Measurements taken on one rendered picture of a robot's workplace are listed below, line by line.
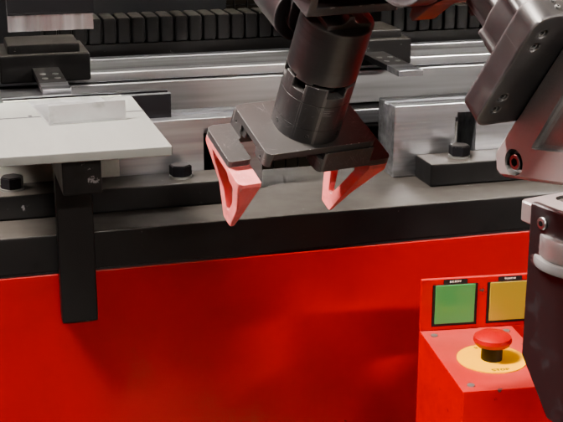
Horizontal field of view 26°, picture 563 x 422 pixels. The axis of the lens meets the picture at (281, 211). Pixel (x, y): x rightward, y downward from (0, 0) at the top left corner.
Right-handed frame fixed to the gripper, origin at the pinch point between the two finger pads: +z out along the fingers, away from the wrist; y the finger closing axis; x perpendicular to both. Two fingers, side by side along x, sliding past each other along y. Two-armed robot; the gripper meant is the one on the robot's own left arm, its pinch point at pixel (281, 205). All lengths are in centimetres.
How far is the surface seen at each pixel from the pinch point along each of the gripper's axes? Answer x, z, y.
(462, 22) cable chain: -64, 31, -74
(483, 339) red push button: 5.7, 18.3, -25.6
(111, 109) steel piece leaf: -33.2, 15.0, 0.9
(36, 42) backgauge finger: -66, 29, -2
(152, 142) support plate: -22.3, 10.9, 1.2
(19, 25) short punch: -51, 16, 6
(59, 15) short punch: -51, 14, 1
